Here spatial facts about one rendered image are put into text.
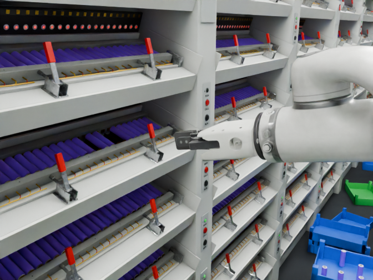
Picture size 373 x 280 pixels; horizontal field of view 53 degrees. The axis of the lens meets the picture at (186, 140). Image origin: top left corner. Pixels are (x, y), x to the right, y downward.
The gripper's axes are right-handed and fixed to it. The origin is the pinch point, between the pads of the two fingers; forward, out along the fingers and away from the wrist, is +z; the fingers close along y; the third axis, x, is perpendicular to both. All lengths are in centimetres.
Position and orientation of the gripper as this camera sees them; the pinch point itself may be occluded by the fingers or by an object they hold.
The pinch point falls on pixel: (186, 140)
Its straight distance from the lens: 68.0
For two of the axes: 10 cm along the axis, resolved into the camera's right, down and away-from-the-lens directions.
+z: -8.1, 0.4, 5.8
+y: 5.6, -2.4, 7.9
